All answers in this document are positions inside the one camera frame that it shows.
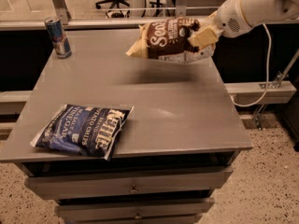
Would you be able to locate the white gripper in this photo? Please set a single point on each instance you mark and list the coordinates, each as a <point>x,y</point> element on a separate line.
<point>228,20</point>

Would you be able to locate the brown chip bag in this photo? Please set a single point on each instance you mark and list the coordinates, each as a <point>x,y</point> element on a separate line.
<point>167,40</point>

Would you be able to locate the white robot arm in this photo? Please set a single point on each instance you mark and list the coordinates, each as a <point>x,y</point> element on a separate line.
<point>257,12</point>

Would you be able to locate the blue kettle chip bag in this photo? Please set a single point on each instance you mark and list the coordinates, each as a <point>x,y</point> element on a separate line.
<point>84,130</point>

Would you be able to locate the grey drawer cabinet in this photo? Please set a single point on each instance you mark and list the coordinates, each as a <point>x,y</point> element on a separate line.
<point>183,116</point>

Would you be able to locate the blue energy drink can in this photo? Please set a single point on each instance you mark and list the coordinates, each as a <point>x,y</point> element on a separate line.
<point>58,37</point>

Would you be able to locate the lower grey drawer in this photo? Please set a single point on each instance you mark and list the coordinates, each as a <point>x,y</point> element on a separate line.
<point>162,211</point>

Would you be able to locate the grey drawer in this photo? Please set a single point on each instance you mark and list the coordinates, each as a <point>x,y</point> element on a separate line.
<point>162,211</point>
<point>128,183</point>

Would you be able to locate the top grey drawer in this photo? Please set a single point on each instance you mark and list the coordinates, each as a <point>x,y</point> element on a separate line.
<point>128,183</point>

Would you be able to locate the metal railing frame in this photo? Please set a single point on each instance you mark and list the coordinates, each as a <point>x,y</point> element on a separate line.
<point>25,13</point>

